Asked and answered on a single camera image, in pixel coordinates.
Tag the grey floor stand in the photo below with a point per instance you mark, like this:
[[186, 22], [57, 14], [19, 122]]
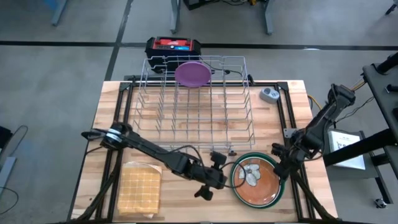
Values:
[[4, 174]]

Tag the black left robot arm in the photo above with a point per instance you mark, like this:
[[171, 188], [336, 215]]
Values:
[[149, 149]]

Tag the white booklet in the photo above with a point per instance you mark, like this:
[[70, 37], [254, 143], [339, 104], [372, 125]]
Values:
[[345, 149]]

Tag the black side table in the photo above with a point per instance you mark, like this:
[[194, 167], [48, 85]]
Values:
[[381, 90]]

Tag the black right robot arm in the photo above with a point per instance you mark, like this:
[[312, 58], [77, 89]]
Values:
[[323, 121]]

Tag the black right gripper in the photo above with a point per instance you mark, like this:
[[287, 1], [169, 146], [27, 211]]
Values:
[[303, 144]]

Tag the black aluminium table frame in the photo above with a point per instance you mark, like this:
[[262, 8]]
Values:
[[270, 84]]

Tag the purple plate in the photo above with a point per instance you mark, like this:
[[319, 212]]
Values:
[[192, 74]]

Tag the orange plate with white flower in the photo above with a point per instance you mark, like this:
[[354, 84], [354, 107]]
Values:
[[264, 186]]

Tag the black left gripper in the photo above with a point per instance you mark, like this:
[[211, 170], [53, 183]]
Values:
[[208, 179]]

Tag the green plate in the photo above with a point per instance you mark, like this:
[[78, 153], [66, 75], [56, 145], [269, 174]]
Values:
[[238, 200]]

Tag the silver mounting bracket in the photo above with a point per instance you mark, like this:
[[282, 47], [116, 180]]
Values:
[[289, 132]]

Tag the grey and white timer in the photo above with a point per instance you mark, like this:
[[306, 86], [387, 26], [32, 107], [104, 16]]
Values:
[[269, 95]]

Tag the grey desk leg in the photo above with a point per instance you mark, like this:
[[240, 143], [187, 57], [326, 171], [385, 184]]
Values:
[[59, 12], [269, 15], [175, 15]]

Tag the black caster wheel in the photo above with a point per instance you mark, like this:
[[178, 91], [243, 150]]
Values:
[[380, 203]]

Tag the red and black toolbox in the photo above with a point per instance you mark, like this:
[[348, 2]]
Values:
[[172, 46]]

